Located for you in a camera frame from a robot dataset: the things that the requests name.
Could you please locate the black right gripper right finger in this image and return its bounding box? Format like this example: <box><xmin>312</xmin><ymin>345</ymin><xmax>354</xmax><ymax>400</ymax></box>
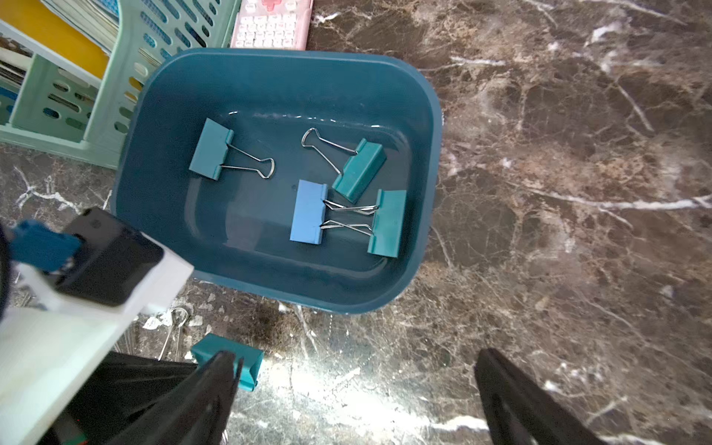
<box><xmin>474</xmin><ymin>348</ymin><xmax>604</xmax><ymax>444</ymax></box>

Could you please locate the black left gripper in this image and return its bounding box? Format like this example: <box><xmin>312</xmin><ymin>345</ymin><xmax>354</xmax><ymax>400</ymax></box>
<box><xmin>38</xmin><ymin>352</ymin><xmax>198</xmax><ymax>444</ymax></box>

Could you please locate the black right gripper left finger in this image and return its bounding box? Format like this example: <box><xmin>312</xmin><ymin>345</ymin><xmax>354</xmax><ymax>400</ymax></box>
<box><xmin>111</xmin><ymin>350</ymin><xmax>239</xmax><ymax>444</ymax></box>

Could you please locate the dark teal storage box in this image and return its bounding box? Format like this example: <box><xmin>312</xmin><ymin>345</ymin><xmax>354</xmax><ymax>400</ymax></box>
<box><xmin>112</xmin><ymin>48</ymin><xmax>442</xmax><ymax>313</ymax></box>

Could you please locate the blue binder clip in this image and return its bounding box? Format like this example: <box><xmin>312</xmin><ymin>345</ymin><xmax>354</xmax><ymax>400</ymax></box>
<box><xmin>289</xmin><ymin>180</ymin><xmax>379</xmax><ymax>245</ymax></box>

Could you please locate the green file organizer rack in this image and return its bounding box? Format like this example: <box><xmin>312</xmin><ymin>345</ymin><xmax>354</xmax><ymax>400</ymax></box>
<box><xmin>1</xmin><ymin>1</ymin><xmax>241</xmax><ymax>169</ymax></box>

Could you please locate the yellow cover magazine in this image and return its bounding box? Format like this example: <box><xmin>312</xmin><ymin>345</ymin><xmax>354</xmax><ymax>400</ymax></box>
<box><xmin>1</xmin><ymin>1</ymin><xmax>109</xmax><ymax>86</ymax></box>

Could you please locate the pink calculator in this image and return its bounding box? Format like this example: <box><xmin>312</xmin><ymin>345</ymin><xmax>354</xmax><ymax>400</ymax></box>
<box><xmin>230</xmin><ymin>0</ymin><xmax>313</xmax><ymax>51</ymax></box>

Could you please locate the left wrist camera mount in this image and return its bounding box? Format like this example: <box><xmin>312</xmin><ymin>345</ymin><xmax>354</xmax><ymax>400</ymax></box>
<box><xmin>1</xmin><ymin>208</ymin><xmax>194</xmax><ymax>444</ymax></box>

